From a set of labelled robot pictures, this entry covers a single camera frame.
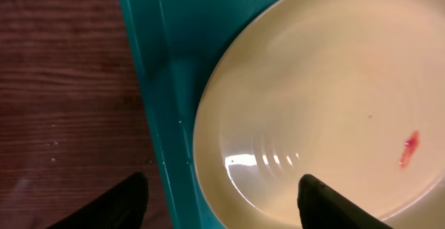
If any teal plastic tray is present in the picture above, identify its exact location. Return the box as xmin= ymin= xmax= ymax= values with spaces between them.
xmin=119 ymin=0 xmax=278 ymax=228

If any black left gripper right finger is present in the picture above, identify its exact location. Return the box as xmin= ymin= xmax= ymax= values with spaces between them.
xmin=298 ymin=174 xmax=391 ymax=229

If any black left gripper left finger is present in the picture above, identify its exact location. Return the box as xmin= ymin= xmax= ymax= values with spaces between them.
xmin=49 ymin=172 xmax=149 ymax=229

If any yellow-green plate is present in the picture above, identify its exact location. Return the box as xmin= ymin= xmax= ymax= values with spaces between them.
xmin=193 ymin=0 xmax=444 ymax=228

